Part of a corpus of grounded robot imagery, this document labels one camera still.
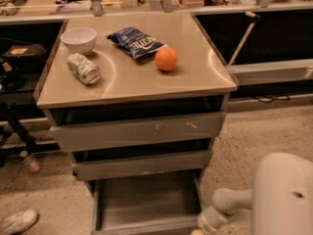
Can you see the black bag on shelf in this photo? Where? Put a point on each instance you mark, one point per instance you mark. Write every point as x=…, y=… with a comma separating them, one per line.
x=24, y=53

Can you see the grey drawer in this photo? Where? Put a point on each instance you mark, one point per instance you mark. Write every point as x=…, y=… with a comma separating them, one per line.
x=145, y=165
x=141, y=131
x=156, y=204

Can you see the white bowl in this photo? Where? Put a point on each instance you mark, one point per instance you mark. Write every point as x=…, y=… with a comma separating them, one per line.
x=80, y=40

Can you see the white sneaker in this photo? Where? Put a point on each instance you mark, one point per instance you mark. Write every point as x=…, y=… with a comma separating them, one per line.
x=18, y=223

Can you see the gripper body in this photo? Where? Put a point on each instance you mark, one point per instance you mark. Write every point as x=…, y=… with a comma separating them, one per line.
x=207, y=223

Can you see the orange fruit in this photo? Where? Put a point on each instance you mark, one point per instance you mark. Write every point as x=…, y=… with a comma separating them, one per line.
x=166, y=59

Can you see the grey bottom drawer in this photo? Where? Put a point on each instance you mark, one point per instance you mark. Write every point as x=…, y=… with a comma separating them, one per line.
x=156, y=204

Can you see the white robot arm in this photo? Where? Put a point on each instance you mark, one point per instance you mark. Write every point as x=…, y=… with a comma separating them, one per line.
x=280, y=199

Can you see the grey drawer cabinet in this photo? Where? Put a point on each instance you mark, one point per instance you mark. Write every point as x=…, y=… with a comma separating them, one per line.
x=132, y=89

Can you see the grey middle drawer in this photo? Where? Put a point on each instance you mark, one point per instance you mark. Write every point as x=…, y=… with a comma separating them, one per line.
x=145, y=165

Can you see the blue chip bag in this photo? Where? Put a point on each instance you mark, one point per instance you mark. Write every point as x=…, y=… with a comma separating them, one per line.
x=136, y=42

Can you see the crushed green white can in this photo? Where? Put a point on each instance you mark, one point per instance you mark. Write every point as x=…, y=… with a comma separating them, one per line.
x=83, y=68

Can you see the grey top drawer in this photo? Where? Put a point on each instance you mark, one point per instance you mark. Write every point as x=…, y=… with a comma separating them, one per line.
x=141, y=131

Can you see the black equipment stand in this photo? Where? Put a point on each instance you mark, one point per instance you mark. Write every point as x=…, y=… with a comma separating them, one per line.
x=18, y=134

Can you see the plastic bottle on floor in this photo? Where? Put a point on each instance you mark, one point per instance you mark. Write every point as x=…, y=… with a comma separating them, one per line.
x=30, y=161

